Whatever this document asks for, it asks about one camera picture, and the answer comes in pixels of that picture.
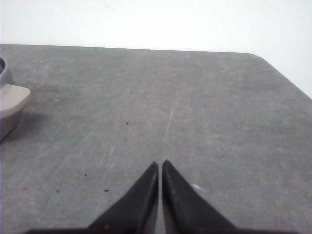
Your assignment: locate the stainless steel steamer pot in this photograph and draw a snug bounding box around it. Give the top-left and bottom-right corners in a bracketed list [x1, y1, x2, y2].
[0, 58, 31, 140]

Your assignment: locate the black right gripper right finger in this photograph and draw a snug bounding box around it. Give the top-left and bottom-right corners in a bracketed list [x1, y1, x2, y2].
[162, 160, 235, 231]

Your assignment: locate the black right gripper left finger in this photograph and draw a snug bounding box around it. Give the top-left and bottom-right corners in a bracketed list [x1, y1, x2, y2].
[88, 162, 159, 231]

